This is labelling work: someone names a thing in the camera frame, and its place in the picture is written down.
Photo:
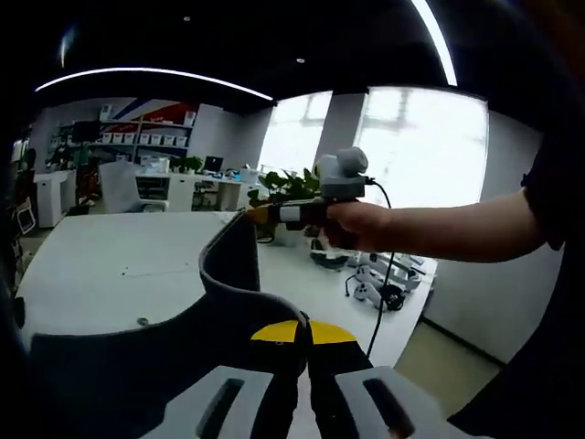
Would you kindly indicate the grey towel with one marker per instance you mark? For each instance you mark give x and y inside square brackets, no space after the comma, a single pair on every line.
[137,366]

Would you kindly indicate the person's right hand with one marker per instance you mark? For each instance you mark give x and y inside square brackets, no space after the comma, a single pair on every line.
[365,226]

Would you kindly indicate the large potted green plant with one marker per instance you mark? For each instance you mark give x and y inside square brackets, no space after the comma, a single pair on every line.
[283,185]

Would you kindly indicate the small dark monitor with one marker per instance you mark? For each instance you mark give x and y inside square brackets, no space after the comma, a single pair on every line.
[213,163]

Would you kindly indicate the white controller device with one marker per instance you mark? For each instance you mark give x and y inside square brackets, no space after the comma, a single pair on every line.
[365,288]

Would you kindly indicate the long white counter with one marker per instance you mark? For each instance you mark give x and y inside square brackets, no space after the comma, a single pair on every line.
[180,192]

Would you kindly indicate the small potted plant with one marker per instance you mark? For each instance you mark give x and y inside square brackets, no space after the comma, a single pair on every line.
[187,163]

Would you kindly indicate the ceiling light strip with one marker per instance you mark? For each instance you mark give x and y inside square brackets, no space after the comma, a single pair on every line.
[441,43]
[137,69]

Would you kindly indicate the white leaning panel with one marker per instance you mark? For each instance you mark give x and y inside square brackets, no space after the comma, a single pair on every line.
[118,187]

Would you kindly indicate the person's dark clothing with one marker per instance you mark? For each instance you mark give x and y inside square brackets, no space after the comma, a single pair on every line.
[548,343]

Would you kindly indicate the white cabinet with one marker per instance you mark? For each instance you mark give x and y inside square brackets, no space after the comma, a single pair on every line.
[52,201]

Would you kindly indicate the white office chair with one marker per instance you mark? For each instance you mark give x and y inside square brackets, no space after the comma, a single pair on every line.
[26,219]

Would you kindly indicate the wall shelf with white bins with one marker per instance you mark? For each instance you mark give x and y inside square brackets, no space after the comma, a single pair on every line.
[151,137]

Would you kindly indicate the black wall screen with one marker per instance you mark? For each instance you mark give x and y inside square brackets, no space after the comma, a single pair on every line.
[84,131]

